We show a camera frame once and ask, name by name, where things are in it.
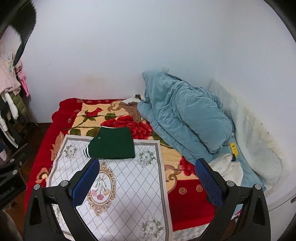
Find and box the green white varsity jacket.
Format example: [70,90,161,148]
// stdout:
[83,126,135,160]

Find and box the pile of folded clothes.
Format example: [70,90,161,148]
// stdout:
[1,42,31,161]

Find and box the white fleece garment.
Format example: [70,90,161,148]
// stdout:
[209,154,243,186]

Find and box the yellow tag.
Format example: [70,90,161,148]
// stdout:
[230,143,239,157]

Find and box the white textured mattress pad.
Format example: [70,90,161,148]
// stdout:
[209,80,289,194]

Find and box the white diamond pattern mat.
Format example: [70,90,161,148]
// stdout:
[46,134,173,241]

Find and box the light blue quilt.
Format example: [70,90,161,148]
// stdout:
[137,71,265,187]

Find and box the red floral blanket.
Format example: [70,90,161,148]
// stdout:
[24,98,215,231]

